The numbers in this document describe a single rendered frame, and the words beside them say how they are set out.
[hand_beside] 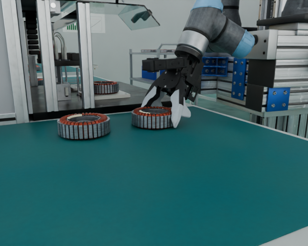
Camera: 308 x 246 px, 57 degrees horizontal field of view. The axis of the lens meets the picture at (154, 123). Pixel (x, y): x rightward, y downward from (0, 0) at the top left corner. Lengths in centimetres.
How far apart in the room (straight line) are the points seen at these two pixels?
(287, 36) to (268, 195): 69
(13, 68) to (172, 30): 664
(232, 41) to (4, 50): 57
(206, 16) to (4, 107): 55
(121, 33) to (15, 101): 602
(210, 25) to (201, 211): 53
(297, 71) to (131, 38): 594
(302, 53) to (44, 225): 92
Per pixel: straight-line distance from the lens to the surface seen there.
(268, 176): 46
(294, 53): 104
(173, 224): 32
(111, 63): 664
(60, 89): 97
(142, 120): 66
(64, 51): 98
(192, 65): 76
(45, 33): 80
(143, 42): 694
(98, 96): 96
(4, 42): 79
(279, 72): 101
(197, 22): 76
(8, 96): 80
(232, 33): 80
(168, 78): 72
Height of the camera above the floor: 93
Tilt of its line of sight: 14 degrees down
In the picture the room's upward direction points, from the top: straight up
